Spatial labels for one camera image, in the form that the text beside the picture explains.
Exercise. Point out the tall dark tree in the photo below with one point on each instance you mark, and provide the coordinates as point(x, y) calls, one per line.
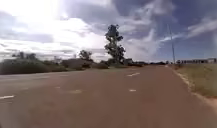
point(115, 48)

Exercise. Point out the small dark tree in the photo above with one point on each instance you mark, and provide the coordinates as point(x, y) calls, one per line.
point(85, 55)

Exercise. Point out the tall thin pole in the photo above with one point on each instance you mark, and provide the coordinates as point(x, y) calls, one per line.
point(172, 46)

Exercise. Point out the dark bushes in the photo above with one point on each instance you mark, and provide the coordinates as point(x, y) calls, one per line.
point(22, 66)

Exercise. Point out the row of low buildings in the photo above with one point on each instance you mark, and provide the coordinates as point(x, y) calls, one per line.
point(199, 61)

